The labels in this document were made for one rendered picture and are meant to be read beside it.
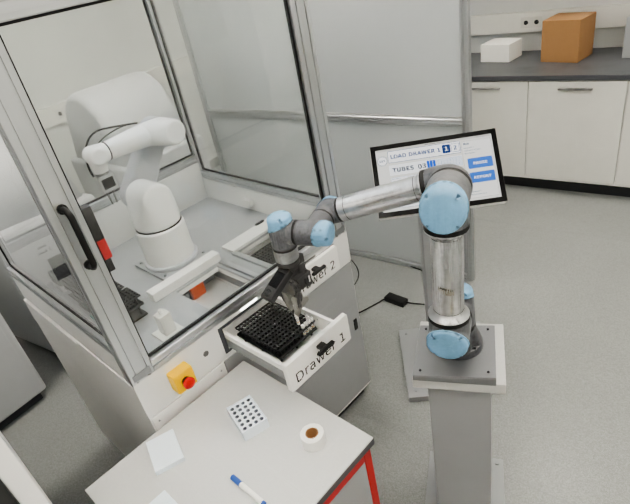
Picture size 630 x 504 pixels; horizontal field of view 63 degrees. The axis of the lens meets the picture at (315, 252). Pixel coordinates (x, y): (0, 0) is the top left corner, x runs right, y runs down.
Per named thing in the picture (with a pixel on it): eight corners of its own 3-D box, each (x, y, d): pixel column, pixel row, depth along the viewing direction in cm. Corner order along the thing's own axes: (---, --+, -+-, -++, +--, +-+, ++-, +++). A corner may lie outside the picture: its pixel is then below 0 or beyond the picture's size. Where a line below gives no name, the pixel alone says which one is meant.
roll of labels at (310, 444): (331, 439, 148) (328, 430, 146) (314, 456, 145) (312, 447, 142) (313, 428, 153) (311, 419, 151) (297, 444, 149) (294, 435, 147)
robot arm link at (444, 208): (473, 334, 157) (473, 166, 130) (468, 368, 145) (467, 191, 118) (433, 330, 161) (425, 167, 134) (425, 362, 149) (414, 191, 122)
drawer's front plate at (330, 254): (340, 267, 213) (336, 245, 207) (292, 306, 196) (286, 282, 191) (337, 266, 214) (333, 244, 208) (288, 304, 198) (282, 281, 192)
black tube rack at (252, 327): (318, 334, 177) (315, 319, 174) (282, 365, 167) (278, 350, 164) (274, 313, 191) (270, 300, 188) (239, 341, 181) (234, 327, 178)
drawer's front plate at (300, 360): (351, 338, 175) (346, 313, 169) (292, 393, 158) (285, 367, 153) (347, 336, 176) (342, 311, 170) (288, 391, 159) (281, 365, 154)
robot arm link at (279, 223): (287, 222, 144) (260, 221, 147) (294, 255, 150) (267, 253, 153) (297, 208, 150) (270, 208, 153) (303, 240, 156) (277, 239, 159)
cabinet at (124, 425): (375, 389, 262) (353, 258, 220) (219, 555, 203) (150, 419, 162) (253, 326, 323) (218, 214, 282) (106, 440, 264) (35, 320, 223)
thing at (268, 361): (343, 336, 174) (340, 322, 171) (291, 384, 160) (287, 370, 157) (265, 300, 200) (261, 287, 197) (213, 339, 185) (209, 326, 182)
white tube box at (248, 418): (270, 426, 156) (267, 418, 154) (245, 441, 153) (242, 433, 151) (252, 402, 166) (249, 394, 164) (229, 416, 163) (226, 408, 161)
